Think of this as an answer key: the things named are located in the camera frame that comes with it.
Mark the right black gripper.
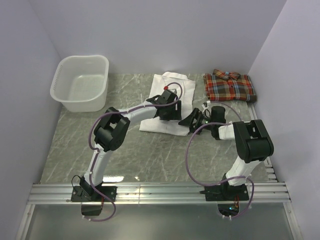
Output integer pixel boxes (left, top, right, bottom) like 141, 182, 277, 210
178, 107, 215, 135

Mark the white long sleeve shirt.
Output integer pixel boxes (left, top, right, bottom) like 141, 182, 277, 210
139, 71, 196, 137

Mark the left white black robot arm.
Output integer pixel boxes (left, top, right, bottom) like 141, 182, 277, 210
79, 87, 182, 201

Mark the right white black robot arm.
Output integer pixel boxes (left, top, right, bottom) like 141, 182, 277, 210
178, 106, 274, 202

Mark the folded plaid flannel shirt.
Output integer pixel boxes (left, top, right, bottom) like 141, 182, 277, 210
203, 69, 258, 103

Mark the white plastic laundry basket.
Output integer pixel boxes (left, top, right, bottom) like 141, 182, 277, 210
50, 55, 109, 113

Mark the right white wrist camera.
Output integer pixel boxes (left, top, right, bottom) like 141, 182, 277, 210
201, 100, 211, 118

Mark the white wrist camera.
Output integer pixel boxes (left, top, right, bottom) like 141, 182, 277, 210
163, 85, 177, 94
201, 100, 211, 118

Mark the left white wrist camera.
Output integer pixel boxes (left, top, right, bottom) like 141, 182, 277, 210
163, 85, 177, 94

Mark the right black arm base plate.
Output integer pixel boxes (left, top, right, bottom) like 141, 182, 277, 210
199, 184, 251, 218

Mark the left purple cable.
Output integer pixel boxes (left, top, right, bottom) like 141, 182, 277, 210
81, 81, 183, 223

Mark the aluminium mounting rail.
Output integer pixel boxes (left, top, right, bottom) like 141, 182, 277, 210
27, 182, 291, 205

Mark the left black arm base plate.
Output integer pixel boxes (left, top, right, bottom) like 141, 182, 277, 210
70, 185, 117, 217

